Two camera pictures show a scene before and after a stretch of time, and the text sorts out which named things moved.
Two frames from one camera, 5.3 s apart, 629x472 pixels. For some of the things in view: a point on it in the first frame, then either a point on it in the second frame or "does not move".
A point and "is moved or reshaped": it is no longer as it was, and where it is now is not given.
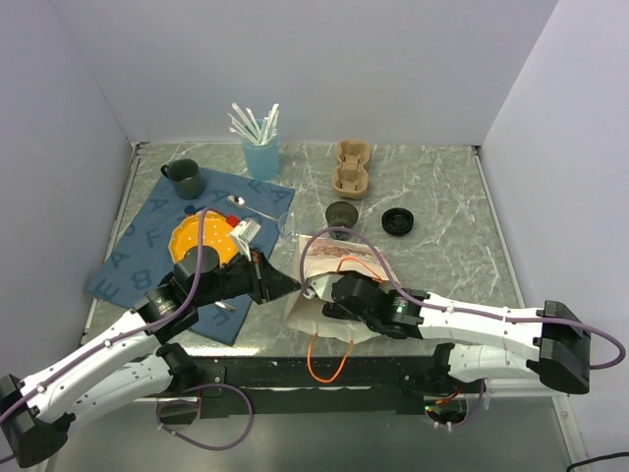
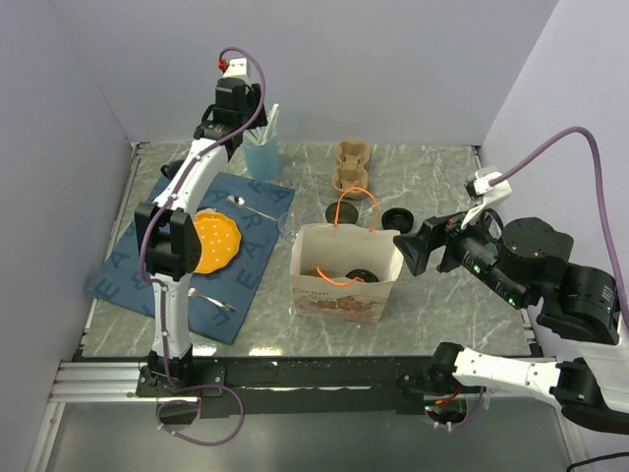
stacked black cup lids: x=397 y=221 does not move
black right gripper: x=334 y=309 → x=442 y=228
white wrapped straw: x=269 y=125 does not move
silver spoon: x=238 y=202 does not move
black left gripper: x=267 y=282 → x=254 y=95
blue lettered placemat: x=140 y=258 does not move
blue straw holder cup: x=262 y=160 does not move
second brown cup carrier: x=351 y=175 does not move
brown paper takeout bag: x=320 y=258 is moved or reshaped
